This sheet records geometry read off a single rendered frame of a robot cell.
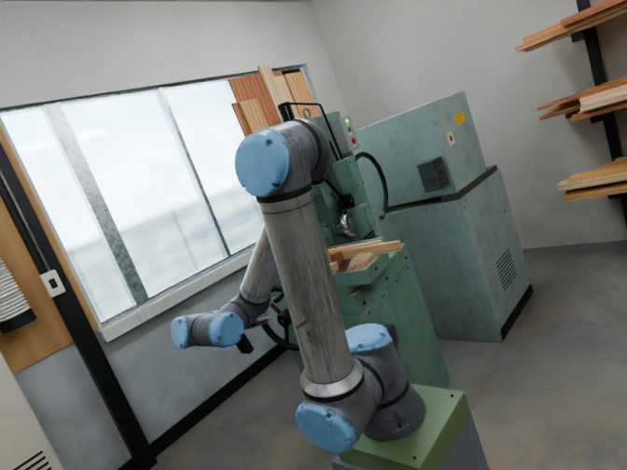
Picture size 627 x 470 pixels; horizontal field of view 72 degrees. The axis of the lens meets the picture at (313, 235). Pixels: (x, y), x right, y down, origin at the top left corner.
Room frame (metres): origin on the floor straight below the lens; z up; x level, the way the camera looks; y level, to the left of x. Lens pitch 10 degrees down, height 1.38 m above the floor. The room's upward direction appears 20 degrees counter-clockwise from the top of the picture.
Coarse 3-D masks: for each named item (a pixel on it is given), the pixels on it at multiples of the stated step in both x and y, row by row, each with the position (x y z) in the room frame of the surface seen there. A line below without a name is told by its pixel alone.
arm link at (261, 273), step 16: (320, 128) 0.91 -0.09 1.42; (320, 144) 1.00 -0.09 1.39; (320, 160) 0.89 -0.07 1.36; (320, 176) 0.95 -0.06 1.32; (256, 256) 1.10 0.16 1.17; (272, 256) 1.08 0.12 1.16; (256, 272) 1.12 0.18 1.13; (272, 272) 1.11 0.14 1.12; (240, 288) 1.19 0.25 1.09; (256, 288) 1.14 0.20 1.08; (240, 304) 1.17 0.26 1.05; (256, 304) 1.17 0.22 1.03
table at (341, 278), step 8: (384, 256) 1.69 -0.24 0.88; (344, 264) 1.72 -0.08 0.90; (376, 264) 1.63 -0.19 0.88; (384, 264) 1.68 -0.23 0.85; (336, 272) 1.65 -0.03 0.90; (344, 272) 1.61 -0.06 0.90; (352, 272) 1.59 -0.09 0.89; (360, 272) 1.57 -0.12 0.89; (368, 272) 1.56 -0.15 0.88; (376, 272) 1.61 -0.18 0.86; (336, 280) 1.64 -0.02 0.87; (344, 280) 1.62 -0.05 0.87; (352, 280) 1.60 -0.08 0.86; (360, 280) 1.58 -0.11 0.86; (368, 280) 1.56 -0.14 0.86
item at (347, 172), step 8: (344, 160) 1.90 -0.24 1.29; (352, 160) 1.93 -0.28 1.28; (336, 168) 1.93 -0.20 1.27; (344, 168) 1.90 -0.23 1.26; (352, 168) 1.91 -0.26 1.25; (336, 176) 1.94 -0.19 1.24; (344, 176) 1.91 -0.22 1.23; (352, 176) 1.90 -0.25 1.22; (360, 176) 1.95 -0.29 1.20; (344, 184) 1.92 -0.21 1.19; (352, 184) 1.90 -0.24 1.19; (360, 184) 1.93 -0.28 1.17; (344, 192) 1.93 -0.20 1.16
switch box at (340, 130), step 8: (336, 120) 2.00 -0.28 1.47; (344, 120) 2.01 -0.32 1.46; (336, 128) 2.00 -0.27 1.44; (344, 128) 1.99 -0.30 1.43; (352, 128) 2.05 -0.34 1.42; (336, 136) 2.01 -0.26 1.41; (344, 136) 1.99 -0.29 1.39; (352, 136) 2.03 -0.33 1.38; (344, 144) 1.99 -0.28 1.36; (352, 144) 2.01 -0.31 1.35; (344, 152) 2.00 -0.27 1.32
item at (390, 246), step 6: (366, 246) 1.72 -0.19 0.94; (372, 246) 1.69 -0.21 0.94; (378, 246) 1.68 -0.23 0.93; (384, 246) 1.66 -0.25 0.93; (390, 246) 1.65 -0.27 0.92; (396, 246) 1.63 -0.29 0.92; (342, 252) 1.79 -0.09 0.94; (348, 252) 1.77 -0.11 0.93; (354, 252) 1.75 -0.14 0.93; (360, 252) 1.73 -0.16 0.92; (366, 252) 1.72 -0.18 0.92; (372, 252) 1.70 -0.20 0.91; (378, 252) 1.68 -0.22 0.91; (384, 252) 1.67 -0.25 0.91; (390, 252) 1.65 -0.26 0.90; (348, 258) 1.78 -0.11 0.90
